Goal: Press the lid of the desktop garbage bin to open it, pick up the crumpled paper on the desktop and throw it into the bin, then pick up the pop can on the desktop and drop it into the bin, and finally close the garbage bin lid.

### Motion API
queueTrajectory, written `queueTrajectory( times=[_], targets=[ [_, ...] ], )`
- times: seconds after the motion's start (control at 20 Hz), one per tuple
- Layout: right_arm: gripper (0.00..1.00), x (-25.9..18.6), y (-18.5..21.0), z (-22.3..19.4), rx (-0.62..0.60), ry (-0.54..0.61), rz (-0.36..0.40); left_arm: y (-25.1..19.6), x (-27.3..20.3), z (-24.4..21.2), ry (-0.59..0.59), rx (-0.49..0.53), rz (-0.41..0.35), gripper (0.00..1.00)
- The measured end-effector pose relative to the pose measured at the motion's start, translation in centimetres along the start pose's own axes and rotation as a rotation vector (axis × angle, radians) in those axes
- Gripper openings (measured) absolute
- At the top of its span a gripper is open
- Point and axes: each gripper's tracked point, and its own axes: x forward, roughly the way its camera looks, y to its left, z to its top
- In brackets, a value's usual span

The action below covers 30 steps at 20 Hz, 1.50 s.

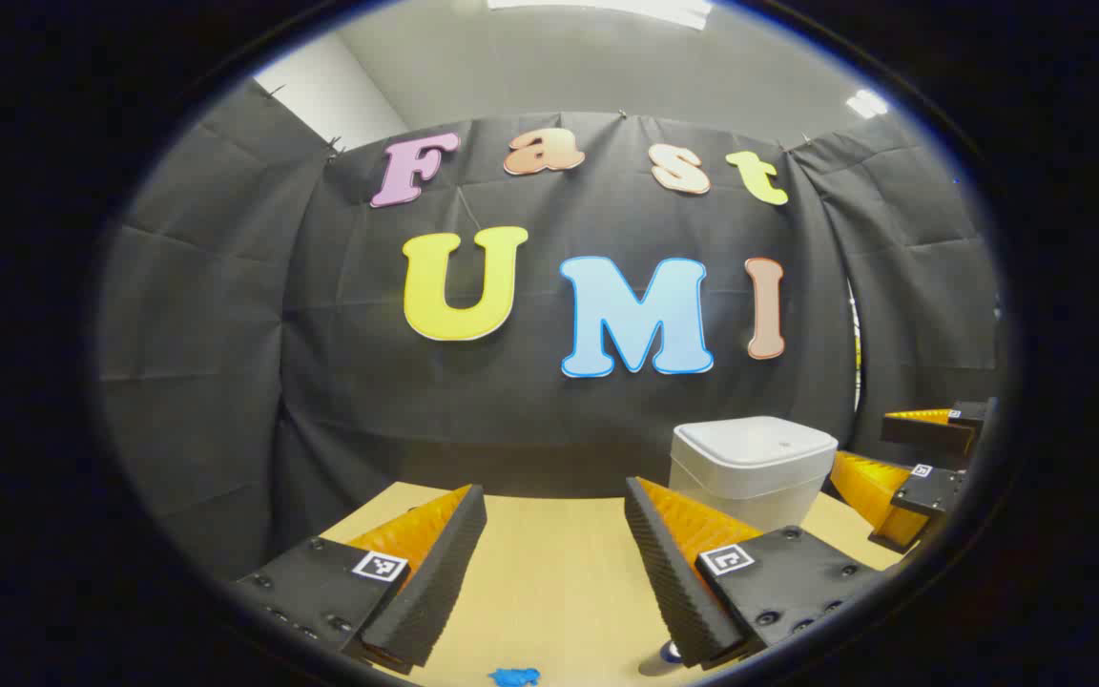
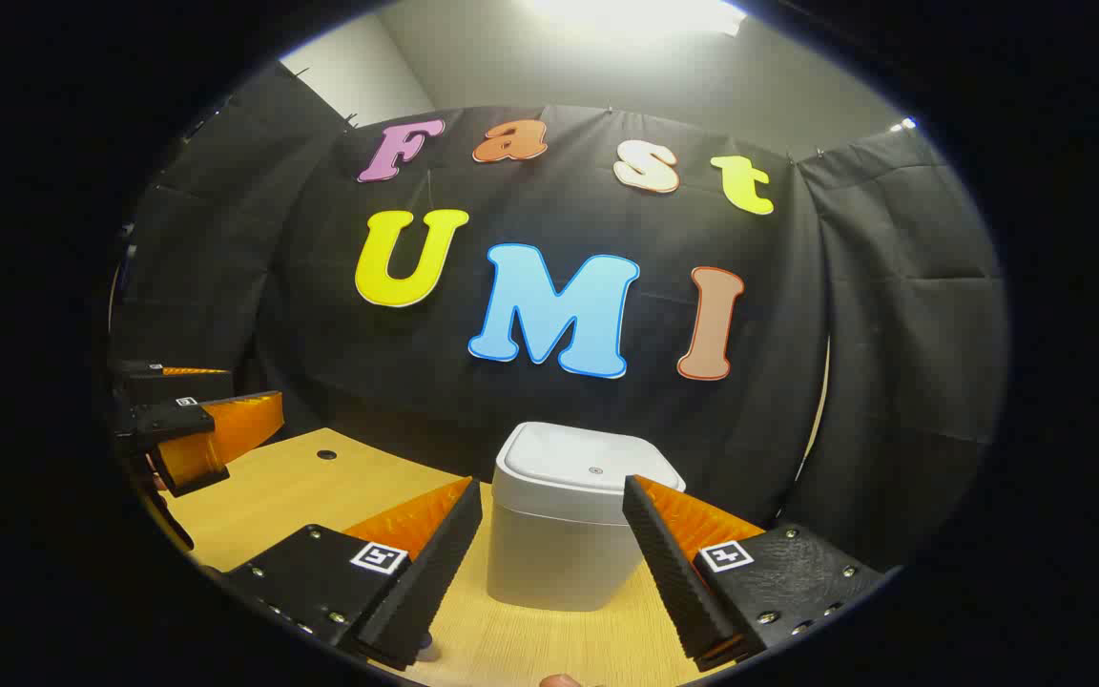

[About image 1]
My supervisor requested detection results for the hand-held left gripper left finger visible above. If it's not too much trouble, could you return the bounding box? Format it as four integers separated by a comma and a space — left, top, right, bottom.
230, 484, 488, 677

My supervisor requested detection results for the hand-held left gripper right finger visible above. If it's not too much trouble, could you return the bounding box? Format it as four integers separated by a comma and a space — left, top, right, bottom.
624, 476, 894, 671

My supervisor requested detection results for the light grey desktop garbage bin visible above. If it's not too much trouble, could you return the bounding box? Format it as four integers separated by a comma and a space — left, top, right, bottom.
669, 416, 840, 533

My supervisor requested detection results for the wooden desktop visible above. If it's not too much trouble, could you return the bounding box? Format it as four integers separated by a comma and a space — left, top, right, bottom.
321, 482, 903, 687

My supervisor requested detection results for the black backdrop cloth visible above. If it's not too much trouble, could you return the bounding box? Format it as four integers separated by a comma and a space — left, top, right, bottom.
96, 76, 1004, 583

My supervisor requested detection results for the large ceiling light panel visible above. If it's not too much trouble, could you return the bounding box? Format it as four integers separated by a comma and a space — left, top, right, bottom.
487, 0, 715, 30

